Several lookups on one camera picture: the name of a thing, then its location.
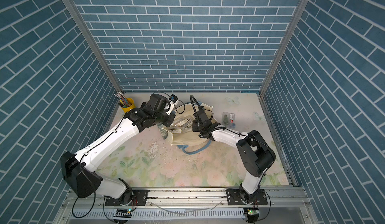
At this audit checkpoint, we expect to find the cream canvas tote bag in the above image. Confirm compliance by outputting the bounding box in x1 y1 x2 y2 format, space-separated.
157 102 212 155

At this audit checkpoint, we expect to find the clear compass set case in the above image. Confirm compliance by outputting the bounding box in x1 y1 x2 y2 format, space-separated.
221 112 230 127

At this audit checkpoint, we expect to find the clear compass case blue insert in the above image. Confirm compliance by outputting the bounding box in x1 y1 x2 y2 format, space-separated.
229 113 236 129

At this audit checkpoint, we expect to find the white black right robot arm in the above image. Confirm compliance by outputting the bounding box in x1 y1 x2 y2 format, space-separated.
193 107 276 196

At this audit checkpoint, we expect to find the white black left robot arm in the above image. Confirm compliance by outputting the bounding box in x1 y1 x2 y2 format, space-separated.
60 94 179 206

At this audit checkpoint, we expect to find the clear compass case front left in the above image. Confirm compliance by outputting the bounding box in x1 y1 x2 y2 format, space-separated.
172 117 193 128

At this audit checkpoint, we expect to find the yellow pencil cup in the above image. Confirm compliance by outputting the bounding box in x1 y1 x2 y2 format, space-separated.
119 98 136 113

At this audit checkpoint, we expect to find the coloured pencils bundle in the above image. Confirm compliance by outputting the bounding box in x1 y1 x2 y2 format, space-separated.
114 92 131 108

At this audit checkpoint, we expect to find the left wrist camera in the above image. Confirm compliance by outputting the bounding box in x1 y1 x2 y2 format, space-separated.
166 94 179 115

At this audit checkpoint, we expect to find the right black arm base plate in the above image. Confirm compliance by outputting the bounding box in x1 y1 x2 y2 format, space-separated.
225 187 268 206

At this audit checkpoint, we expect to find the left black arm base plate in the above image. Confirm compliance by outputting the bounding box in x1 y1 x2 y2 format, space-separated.
104 190 149 208

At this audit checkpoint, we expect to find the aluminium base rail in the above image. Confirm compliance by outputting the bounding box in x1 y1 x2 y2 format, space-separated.
54 186 317 224

